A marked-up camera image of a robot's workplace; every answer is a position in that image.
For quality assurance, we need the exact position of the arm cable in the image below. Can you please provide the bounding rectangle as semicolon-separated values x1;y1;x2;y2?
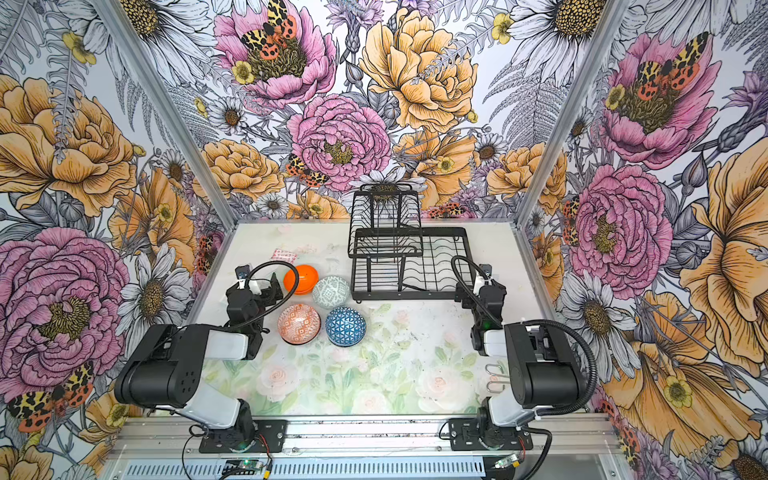
449;254;599;416
224;260;301;331

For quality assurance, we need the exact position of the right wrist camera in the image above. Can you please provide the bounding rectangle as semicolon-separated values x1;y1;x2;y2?
473;264;492;295

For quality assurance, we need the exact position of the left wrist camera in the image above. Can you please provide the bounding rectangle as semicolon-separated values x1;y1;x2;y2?
235;264;251;289

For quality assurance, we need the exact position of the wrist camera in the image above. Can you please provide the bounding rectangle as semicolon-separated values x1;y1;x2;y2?
473;264;492;295
235;264;251;289

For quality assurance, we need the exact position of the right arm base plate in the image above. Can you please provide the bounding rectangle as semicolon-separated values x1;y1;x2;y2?
447;417;533;452

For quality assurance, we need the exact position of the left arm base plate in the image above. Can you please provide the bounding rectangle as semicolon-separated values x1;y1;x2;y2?
198;420;288;454

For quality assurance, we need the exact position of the green patterned bowl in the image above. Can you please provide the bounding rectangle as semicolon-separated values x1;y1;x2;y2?
312;275;350;310

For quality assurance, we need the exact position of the green circuit board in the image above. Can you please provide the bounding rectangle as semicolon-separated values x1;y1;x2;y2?
221;459;268;478

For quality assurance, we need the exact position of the aluminium rail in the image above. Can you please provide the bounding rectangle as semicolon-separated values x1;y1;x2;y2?
107;413;620;461

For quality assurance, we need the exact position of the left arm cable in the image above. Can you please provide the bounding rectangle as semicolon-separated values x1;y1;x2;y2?
224;260;301;331

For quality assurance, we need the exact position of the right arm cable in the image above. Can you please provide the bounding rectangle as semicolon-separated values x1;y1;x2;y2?
449;254;599;416

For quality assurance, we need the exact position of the black wire dish rack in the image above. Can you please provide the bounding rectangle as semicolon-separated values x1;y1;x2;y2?
348;183;476;303

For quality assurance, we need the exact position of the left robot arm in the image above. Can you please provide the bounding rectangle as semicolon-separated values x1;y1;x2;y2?
114;275;284;451

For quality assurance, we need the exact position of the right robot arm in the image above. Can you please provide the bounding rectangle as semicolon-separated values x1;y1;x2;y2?
448;280;597;451

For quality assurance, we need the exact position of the blue geometric bowl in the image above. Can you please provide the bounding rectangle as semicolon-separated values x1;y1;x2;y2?
325;306;367;347

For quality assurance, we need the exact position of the red patterned bowl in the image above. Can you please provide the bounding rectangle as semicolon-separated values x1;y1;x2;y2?
277;304;322;345

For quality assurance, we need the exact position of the pink patterned packet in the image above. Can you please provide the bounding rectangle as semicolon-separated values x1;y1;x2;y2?
270;248;298;264

